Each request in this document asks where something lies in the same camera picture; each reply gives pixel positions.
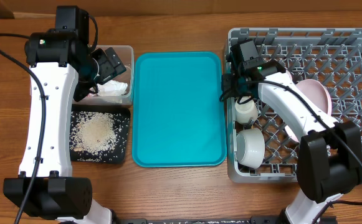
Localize red snack wrapper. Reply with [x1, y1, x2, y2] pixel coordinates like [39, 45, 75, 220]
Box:
[89, 88, 98, 95]

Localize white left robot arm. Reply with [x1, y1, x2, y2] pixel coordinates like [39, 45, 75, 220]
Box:
[3, 6, 126, 223]

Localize cooked white rice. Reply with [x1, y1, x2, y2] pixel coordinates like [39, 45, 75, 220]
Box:
[69, 111, 129, 162]

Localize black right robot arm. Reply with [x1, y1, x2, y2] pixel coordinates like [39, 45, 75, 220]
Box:
[220, 57, 362, 223]

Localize large pink plate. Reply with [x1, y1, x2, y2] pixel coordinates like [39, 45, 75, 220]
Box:
[279, 79, 332, 142]

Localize teal serving tray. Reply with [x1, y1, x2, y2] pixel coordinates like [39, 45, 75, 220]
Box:
[132, 51, 227, 168]

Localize small pink bowl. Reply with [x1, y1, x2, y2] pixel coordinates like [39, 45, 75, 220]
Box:
[286, 70, 293, 82]

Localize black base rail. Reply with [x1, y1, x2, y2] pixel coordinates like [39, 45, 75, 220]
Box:
[118, 215, 338, 224]

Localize black food waste tray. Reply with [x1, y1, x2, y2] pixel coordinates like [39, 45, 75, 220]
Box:
[69, 104, 131, 165]

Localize grey rice bowl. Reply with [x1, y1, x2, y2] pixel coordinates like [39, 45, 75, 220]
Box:
[236, 128, 265, 169]

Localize white paper cup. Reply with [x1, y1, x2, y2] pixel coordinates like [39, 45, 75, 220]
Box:
[235, 96, 258, 124]

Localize white napkin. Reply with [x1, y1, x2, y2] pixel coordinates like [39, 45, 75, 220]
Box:
[97, 80, 128, 96]

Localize grey dishwasher rack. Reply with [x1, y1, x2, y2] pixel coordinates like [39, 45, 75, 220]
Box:
[224, 28, 362, 183]

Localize clear plastic waste bin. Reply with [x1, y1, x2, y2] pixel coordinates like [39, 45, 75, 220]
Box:
[73, 45, 135, 105]

